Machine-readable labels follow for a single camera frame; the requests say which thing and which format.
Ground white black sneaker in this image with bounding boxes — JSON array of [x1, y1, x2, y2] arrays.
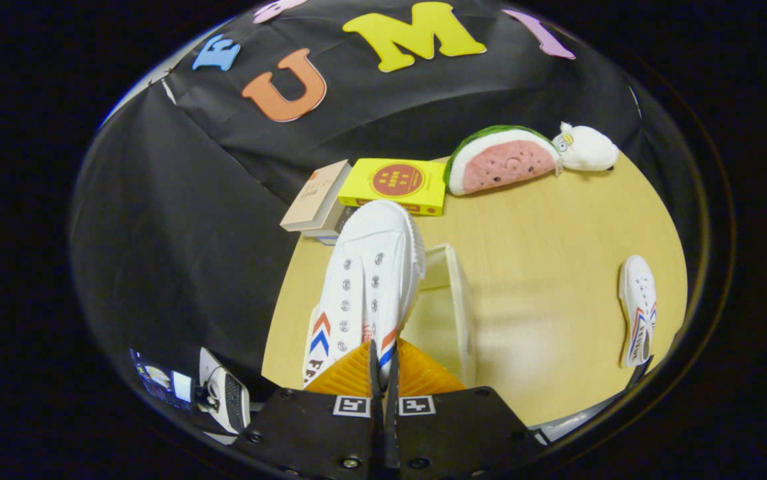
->
[[199, 347, 251, 435]]

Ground watermelon slice plush toy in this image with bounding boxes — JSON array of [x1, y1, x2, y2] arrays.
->
[[443, 125, 561, 197]]

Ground white book dark spine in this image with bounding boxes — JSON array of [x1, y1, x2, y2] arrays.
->
[[302, 203, 357, 246]]

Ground beige book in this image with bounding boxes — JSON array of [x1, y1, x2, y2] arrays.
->
[[280, 160, 352, 233]]

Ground yellow book red circle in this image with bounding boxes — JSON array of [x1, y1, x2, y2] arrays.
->
[[337, 158, 449, 217]]

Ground white plush toy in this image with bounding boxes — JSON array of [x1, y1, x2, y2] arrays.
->
[[552, 121, 620, 172]]

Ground blue printed panel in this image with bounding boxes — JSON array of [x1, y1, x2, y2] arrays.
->
[[130, 348, 195, 409]]

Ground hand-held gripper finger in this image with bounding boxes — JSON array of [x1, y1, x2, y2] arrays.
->
[[383, 339, 539, 480], [232, 339, 384, 480]]

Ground beige fabric storage box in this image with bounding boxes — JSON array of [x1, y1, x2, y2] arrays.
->
[[400, 243, 478, 389]]

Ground white shoe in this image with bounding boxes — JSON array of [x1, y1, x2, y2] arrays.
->
[[618, 255, 658, 368], [302, 199, 426, 389]]

